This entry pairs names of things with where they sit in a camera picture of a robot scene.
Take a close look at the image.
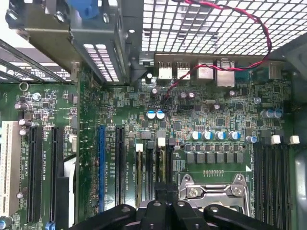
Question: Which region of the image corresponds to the red and black twisted wire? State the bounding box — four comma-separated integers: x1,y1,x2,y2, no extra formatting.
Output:
165,0,273,100

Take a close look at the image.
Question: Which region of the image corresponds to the green motherboard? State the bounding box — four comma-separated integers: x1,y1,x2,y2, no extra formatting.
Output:
0,59,295,230

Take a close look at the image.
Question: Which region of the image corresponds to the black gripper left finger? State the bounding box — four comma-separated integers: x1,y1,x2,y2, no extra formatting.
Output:
68,182,168,230

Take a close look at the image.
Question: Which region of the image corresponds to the teal rear port connector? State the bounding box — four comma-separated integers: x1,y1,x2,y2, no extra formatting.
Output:
235,67,255,83

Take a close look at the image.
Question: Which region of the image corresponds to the white PCI expansion slot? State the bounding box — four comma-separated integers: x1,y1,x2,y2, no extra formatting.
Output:
0,121,23,216

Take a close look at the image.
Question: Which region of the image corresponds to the black PCIe expansion slot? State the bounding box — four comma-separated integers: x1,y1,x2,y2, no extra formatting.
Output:
115,126,126,212
49,126,64,222
27,126,44,223

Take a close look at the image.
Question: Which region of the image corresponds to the silver USB port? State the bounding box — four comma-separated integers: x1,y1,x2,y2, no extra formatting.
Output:
176,61,191,81
158,61,174,80

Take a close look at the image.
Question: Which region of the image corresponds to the silver metal rear port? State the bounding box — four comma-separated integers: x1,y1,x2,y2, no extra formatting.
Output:
268,61,282,80
196,59,214,81
215,58,236,87

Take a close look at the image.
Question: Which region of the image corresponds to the RAM slot with white clips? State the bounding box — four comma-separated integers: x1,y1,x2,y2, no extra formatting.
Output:
134,143,144,209
263,135,281,230
281,135,301,230
157,137,168,184

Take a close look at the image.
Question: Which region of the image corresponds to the silver CPU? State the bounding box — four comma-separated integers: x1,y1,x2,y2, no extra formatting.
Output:
203,200,244,215

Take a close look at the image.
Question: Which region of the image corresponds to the blue PCIe expansion slot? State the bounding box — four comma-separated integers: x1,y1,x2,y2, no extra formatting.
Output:
96,124,106,214

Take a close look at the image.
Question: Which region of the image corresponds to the metal CPU socket cover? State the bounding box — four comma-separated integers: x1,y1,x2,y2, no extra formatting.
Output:
178,173,251,216

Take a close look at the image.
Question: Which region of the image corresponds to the grey metal PC case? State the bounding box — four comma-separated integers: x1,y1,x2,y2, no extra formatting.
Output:
0,0,307,230

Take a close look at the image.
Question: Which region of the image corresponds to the blue disk carrier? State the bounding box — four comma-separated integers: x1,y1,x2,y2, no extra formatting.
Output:
67,0,100,21

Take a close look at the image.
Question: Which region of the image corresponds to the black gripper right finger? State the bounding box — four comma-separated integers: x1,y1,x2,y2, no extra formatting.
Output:
167,183,279,230

